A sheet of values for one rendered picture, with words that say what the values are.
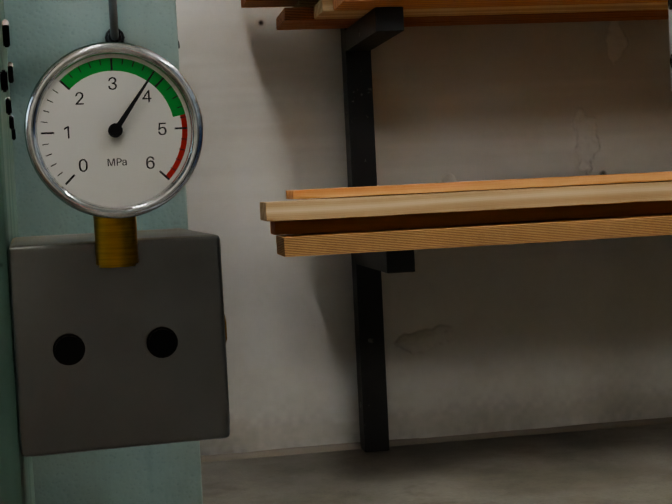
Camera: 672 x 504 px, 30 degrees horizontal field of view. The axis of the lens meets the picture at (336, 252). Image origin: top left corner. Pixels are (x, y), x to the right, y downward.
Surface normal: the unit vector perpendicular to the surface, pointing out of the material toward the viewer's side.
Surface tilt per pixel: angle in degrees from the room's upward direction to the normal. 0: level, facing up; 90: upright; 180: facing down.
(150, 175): 90
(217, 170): 90
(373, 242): 90
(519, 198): 90
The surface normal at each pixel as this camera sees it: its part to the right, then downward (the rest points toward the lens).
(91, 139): 0.24, 0.04
